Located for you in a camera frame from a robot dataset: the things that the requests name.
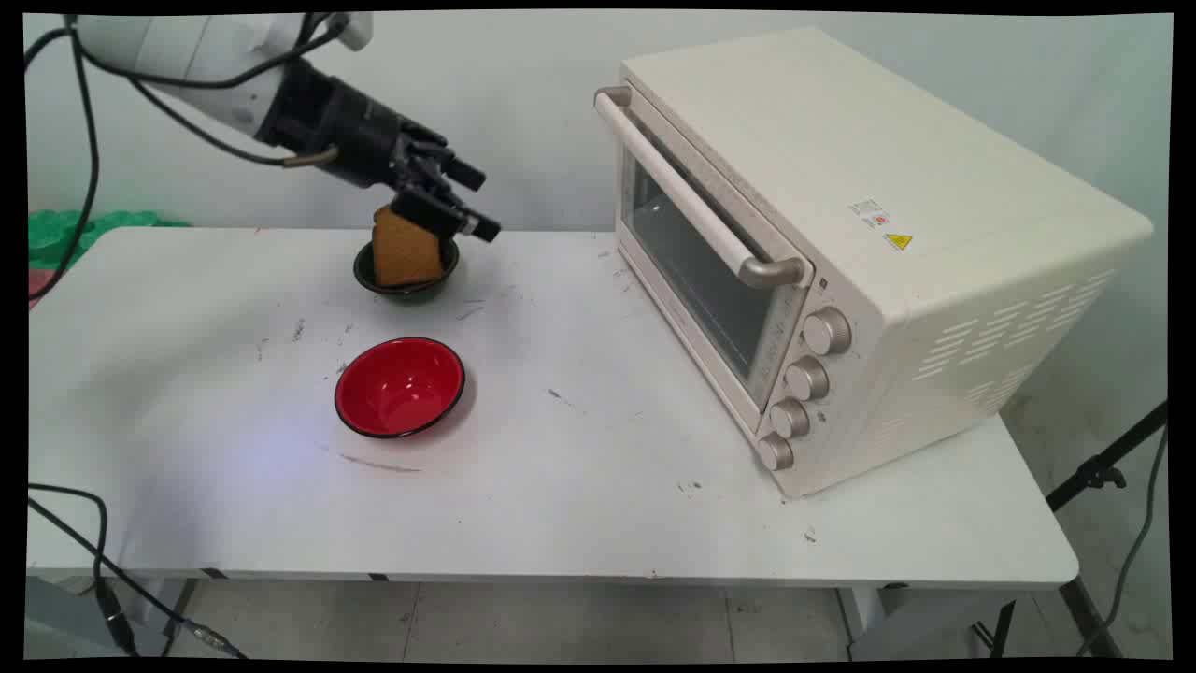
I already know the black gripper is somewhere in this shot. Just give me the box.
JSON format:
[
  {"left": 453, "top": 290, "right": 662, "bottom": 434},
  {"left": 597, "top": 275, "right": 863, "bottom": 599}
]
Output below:
[{"left": 313, "top": 75, "right": 503, "bottom": 245}]

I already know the oven glass door with handle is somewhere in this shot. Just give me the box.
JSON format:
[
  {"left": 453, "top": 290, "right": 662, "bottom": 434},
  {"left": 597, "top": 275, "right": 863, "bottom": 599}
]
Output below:
[{"left": 594, "top": 86, "right": 810, "bottom": 433}]

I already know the brown toast bread slice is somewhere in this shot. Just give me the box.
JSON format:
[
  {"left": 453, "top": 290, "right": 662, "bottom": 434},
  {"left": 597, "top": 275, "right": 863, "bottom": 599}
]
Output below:
[{"left": 372, "top": 206, "right": 446, "bottom": 289}]

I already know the small black bowl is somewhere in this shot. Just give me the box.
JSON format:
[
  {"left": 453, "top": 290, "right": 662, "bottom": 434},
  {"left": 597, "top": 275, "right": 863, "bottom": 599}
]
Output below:
[{"left": 353, "top": 236, "right": 461, "bottom": 303}]

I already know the red bowl with black rim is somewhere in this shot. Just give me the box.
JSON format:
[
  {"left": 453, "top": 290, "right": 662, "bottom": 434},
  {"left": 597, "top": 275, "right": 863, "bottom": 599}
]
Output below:
[{"left": 334, "top": 337, "right": 466, "bottom": 440}]

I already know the green cloth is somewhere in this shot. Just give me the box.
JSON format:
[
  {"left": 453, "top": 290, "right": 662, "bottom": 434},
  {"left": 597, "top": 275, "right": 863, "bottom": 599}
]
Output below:
[{"left": 28, "top": 209, "right": 193, "bottom": 274}]

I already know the silver oven knob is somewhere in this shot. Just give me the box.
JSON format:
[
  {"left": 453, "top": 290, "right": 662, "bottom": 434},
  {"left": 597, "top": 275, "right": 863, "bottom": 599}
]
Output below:
[
  {"left": 783, "top": 356, "right": 832, "bottom": 404},
  {"left": 768, "top": 397, "right": 812, "bottom": 441},
  {"left": 802, "top": 307, "right": 854, "bottom": 357},
  {"left": 756, "top": 432, "right": 796, "bottom": 473}
]

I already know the cream toaster oven body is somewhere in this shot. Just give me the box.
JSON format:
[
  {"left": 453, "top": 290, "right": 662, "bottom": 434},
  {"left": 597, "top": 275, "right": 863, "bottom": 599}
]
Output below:
[{"left": 607, "top": 26, "right": 1156, "bottom": 500}]

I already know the black metal table leg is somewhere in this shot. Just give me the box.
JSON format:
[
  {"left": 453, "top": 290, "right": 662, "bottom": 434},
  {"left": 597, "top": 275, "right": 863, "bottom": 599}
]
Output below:
[
  {"left": 161, "top": 579, "right": 201, "bottom": 658},
  {"left": 989, "top": 576, "right": 1125, "bottom": 660}
]

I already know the black tripod stand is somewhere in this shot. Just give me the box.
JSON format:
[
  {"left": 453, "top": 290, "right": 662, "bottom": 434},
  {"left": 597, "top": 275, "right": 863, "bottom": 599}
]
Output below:
[{"left": 1044, "top": 402, "right": 1169, "bottom": 514}]

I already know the black cable with metal plug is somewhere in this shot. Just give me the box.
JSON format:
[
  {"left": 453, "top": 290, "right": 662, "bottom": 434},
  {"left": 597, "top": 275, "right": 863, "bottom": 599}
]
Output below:
[{"left": 129, "top": 79, "right": 339, "bottom": 171}]

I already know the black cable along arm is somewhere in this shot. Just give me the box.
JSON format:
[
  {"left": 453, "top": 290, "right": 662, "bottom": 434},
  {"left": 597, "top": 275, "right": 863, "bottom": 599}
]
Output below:
[{"left": 70, "top": 14, "right": 352, "bottom": 92}]

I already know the long black hanging cable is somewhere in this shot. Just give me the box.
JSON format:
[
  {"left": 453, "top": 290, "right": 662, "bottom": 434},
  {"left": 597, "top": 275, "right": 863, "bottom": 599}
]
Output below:
[{"left": 26, "top": 26, "right": 101, "bottom": 306}]

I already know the black cable with looped bend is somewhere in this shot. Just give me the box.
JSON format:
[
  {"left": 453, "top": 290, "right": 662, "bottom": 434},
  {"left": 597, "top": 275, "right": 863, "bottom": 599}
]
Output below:
[{"left": 28, "top": 483, "right": 139, "bottom": 658}]

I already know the black cable with silver connector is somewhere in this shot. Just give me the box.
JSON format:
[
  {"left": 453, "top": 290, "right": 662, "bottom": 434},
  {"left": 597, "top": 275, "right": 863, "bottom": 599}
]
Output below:
[{"left": 28, "top": 498, "right": 249, "bottom": 660}]

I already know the grey cable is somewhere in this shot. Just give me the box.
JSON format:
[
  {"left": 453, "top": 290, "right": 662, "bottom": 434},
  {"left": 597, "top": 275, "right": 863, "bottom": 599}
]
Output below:
[{"left": 1075, "top": 425, "right": 1169, "bottom": 658}]

